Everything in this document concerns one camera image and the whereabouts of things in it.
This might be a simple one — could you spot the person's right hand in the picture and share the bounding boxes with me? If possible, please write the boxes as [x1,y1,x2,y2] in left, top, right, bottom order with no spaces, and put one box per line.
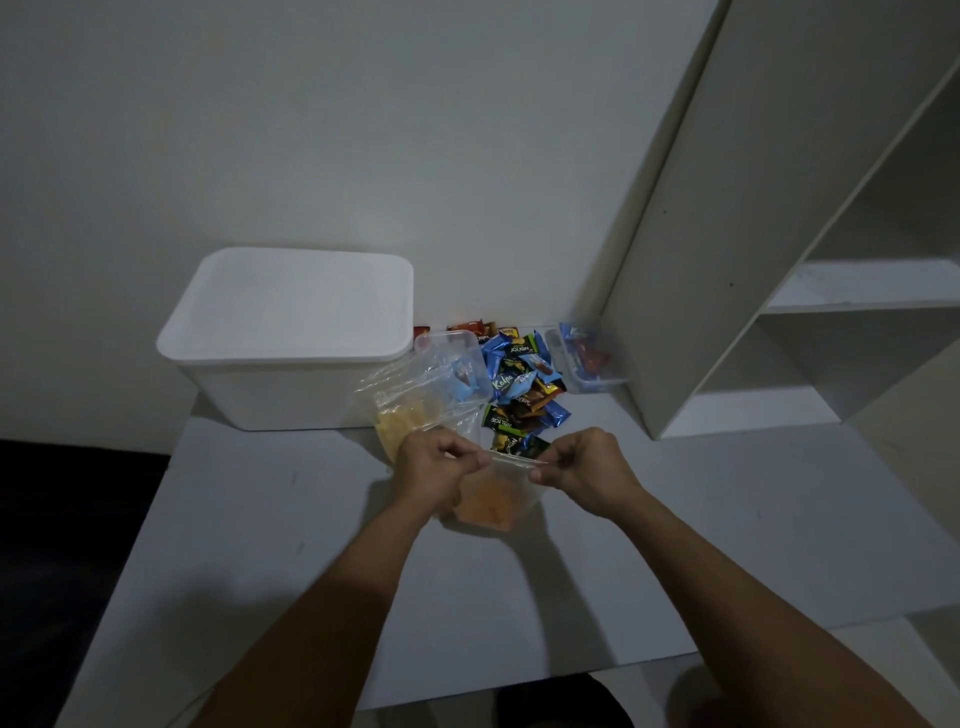
[528,427,646,523]

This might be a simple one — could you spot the person's left hand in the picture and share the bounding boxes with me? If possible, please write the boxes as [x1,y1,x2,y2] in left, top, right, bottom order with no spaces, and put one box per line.
[393,427,493,523]

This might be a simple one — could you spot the bag of yellow chips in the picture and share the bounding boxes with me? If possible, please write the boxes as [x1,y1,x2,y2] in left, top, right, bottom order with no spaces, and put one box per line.
[356,352,489,463]

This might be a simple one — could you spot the clear bag of orange snacks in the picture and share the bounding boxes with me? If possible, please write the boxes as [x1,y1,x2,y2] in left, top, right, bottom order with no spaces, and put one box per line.
[442,442,553,535]

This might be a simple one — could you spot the green black snack packets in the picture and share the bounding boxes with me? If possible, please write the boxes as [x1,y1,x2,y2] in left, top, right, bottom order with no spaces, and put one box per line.
[479,404,553,460]

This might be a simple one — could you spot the pile of candies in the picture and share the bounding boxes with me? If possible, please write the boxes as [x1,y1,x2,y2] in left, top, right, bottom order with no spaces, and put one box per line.
[412,320,573,459]

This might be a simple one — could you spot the clear plastic container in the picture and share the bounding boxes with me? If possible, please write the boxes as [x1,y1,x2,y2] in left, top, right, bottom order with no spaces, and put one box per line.
[545,323,633,395]
[414,329,495,410]

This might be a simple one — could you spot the white plastic storage bin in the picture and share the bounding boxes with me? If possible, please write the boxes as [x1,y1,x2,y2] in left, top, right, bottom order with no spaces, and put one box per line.
[155,247,416,433]

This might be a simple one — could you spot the person's right forearm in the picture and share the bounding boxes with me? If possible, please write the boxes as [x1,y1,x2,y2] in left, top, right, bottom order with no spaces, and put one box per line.
[603,487,931,728]

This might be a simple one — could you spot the person's left forearm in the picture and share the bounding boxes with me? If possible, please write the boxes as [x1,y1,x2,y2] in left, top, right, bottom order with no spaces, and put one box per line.
[187,498,444,728]

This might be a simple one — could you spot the white wooden shelf unit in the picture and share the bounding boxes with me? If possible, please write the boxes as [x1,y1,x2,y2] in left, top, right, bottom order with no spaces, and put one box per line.
[577,0,960,444]

